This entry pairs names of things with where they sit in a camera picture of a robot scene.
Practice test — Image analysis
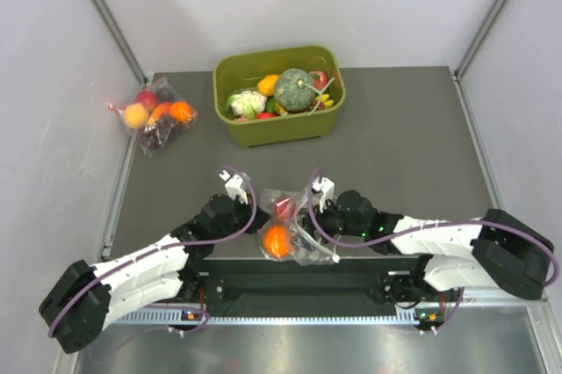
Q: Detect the right aluminium frame post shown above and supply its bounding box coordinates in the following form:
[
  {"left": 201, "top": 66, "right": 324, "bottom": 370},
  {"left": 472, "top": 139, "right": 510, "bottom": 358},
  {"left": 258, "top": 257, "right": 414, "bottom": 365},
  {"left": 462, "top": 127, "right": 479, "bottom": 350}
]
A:
[{"left": 452, "top": 0, "right": 510, "bottom": 83}]

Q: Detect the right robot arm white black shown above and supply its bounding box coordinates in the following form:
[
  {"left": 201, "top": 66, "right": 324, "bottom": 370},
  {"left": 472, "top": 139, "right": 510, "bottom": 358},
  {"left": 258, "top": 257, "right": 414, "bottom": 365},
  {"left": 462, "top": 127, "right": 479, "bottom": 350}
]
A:
[{"left": 305, "top": 186, "right": 560, "bottom": 302}]

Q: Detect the fake yellow banana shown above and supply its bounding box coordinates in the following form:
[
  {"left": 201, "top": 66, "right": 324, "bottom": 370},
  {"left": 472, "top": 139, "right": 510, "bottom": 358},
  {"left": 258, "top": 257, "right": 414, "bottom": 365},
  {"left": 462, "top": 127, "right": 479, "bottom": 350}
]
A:
[{"left": 320, "top": 93, "right": 335, "bottom": 109}]

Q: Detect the aluminium frame post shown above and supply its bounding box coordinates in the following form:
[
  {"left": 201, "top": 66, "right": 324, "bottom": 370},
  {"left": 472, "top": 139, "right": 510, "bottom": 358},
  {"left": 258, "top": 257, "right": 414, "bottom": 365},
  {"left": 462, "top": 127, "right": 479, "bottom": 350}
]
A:
[
  {"left": 452, "top": 0, "right": 510, "bottom": 83},
  {"left": 90, "top": 0, "right": 148, "bottom": 85}
]

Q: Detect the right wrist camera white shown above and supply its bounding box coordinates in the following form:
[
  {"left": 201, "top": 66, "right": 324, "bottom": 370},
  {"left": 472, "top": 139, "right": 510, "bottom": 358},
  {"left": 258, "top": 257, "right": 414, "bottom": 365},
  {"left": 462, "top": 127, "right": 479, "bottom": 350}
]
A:
[{"left": 312, "top": 176, "right": 335, "bottom": 213}]

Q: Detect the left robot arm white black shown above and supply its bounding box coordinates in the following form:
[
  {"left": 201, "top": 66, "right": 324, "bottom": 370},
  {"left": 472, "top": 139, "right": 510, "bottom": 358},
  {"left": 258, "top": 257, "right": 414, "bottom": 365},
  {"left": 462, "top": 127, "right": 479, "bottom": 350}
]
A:
[{"left": 39, "top": 194, "right": 270, "bottom": 354}]

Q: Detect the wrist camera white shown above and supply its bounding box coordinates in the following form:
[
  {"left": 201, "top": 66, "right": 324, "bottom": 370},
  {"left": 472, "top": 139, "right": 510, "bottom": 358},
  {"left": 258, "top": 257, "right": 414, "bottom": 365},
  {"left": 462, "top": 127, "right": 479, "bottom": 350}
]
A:
[
  {"left": 312, "top": 176, "right": 335, "bottom": 213},
  {"left": 219, "top": 169, "right": 249, "bottom": 205}
]

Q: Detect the green plastic bin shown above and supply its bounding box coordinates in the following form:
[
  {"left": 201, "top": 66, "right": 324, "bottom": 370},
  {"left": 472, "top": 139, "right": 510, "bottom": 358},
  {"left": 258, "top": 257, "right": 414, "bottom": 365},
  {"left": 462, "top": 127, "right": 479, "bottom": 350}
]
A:
[{"left": 213, "top": 45, "right": 346, "bottom": 147}]

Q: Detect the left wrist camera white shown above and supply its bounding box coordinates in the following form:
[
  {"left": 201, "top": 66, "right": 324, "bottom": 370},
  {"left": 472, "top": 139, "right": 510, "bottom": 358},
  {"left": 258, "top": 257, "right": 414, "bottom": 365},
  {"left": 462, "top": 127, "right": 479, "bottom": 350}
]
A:
[{"left": 219, "top": 169, "right": 249, "bottom": 205}]

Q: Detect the fake red fruit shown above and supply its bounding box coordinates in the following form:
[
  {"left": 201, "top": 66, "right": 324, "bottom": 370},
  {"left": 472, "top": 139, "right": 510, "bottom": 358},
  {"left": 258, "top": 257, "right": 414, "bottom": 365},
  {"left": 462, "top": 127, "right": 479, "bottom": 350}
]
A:
[{"left": 274, "top": 197, "right": 296, "bottom": 222}]

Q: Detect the left aluminium frame post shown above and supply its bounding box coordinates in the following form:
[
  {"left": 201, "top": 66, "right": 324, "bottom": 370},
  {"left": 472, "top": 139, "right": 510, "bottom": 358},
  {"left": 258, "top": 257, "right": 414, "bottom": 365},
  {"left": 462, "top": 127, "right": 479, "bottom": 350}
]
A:
[{"left": 90, "top": 0, "right": 148, "bottom": 85}]

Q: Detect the fake pink apple slice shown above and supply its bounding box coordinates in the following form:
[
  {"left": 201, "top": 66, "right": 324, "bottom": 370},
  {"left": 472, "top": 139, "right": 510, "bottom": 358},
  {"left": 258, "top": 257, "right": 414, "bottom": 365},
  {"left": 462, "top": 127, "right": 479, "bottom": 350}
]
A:
[{"left": 309, "top": 70, "right": 328, "bottom": 90}]

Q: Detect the fake green melon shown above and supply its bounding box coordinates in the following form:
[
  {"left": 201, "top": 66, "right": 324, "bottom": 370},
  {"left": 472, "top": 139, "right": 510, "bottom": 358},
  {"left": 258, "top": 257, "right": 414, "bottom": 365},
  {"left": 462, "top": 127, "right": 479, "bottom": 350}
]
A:
[{"left": 274, "top": 68, "right": 334, "bottom": 113}]

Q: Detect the fake purple grapes bunch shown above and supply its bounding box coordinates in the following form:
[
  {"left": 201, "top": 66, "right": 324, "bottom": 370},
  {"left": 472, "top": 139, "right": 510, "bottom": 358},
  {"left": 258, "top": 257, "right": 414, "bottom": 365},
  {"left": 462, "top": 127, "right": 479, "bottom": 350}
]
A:
[{"left": 307, "top": 100, "right": 326, "bottom": 112}]

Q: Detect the fake orange mango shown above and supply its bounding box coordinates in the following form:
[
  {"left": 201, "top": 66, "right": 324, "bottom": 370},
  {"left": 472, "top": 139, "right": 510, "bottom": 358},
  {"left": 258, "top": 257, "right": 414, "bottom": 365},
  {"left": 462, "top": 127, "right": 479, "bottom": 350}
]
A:
[{"left": 257, "top": 75, "right": 279, "bottom": 97}]

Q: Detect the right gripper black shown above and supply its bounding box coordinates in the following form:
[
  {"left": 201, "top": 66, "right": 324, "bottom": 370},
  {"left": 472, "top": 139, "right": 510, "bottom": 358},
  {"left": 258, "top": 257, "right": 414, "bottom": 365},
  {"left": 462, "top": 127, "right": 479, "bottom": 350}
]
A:
[{"left": 292, "top": 193, "right": 368, "bottom": 252}]

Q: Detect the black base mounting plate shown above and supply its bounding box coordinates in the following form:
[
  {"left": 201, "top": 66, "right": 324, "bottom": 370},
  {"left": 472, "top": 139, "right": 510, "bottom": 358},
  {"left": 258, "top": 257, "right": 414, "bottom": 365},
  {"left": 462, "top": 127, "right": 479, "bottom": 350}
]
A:
[{"left": 171, "top": 256, "right": 458, "bottom": 317}]

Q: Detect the grey slotted cable duct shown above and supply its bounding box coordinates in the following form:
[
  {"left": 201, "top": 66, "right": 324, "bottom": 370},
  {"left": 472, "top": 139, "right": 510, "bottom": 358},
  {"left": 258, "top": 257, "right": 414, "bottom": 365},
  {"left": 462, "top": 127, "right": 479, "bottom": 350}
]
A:
[{"left": 109, "top": 306, "right": 444, "bottom": 326}]

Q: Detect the fake cauliflower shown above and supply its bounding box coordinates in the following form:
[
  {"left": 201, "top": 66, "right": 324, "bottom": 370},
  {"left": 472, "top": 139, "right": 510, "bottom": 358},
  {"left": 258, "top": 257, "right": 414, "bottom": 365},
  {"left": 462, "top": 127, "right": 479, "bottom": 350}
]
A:
[{"left": 226, "top": 90, "right": 268, "bottom": 120}]

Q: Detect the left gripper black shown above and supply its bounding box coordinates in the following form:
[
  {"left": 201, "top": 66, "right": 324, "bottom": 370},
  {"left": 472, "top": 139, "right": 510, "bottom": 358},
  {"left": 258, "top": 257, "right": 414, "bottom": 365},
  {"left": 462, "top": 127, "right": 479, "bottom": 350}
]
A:
[{"left": 213, "top": 192, "right": 271, "bottom": 242}]

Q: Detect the fake orange fruit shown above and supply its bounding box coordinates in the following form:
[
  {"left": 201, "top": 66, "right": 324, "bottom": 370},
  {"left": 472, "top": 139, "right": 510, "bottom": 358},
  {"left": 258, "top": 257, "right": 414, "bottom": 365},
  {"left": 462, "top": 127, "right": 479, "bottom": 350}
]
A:
[{"left": 263, "top": 225, "right": 291, "bottom": 259}]

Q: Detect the polka dot zip top bag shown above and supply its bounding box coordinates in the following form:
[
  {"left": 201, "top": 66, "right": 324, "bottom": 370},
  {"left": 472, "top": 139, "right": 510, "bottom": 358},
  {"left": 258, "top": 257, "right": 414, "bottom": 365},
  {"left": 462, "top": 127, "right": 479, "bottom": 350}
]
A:
[{"left": 258, "top": 189, "right": 340, "bottom": 266}]

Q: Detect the clear bag of fake fruit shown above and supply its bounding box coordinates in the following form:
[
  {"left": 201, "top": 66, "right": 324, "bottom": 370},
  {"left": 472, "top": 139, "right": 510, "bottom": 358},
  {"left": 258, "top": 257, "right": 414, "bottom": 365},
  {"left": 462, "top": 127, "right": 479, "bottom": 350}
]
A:
[{"left": 107, "top": 77, "right": 198, "bottom": 157}]

